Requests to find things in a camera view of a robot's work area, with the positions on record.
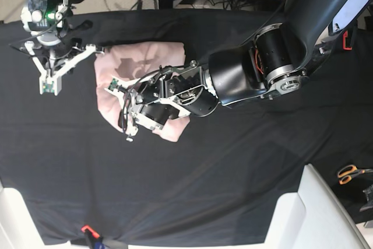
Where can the black table cloth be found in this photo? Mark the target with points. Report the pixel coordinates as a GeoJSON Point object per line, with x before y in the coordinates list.
{"type": "Point", "coordinates": [217, 186]}

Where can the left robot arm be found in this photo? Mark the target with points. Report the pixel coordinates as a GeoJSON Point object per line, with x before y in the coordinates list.
{"type": "Point", "coordinates": [273, 61]}

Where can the white container right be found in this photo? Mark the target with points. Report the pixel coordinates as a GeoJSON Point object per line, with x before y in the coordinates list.
{"type": "Point", "coordinates": [312, 217]}

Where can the white container left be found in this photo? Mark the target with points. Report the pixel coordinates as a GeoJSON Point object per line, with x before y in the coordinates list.
{"type": "Point", "coordinates": [17, 227]}

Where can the red black clamp bottom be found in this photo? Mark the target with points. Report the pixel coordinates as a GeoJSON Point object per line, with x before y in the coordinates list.
{"type": "Point", "coordinates": [93, 239]}

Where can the red black clamp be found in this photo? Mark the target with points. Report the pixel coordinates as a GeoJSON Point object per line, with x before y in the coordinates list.
{"type": "Point", "coordinates": [348, 39]}
{"type": "Point", "coordinates": [93, 239]}

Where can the red black clamp right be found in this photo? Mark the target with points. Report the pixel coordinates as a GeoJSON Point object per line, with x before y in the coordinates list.
{"type": "Point", "coordinates": [348, 39]}

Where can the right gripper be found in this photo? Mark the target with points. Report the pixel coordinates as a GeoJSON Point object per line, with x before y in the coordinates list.
{"type": "Point", "coordinates": [60, 57]}

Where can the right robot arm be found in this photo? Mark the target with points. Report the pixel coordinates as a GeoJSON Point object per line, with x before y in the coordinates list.
{"type": "Point", "coordinates": [48, 19]}

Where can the orange handled scissors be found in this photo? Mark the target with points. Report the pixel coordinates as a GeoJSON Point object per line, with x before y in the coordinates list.
{"type": "Point", "coordinates": [349, 172]}

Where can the pink T-shirt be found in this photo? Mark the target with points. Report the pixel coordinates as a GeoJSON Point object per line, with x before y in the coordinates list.
{"type": "Point", "coordinates": [129, 62]}

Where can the white container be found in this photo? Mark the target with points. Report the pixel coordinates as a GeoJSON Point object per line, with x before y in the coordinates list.
{"type": "Point", "coordinates": [312, 217]}
{"type": "Point", "coordinates": [17, 227]}

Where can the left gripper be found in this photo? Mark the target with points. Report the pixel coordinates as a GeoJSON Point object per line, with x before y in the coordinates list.
{"type": "Point", "coordinates": [134, 109]}

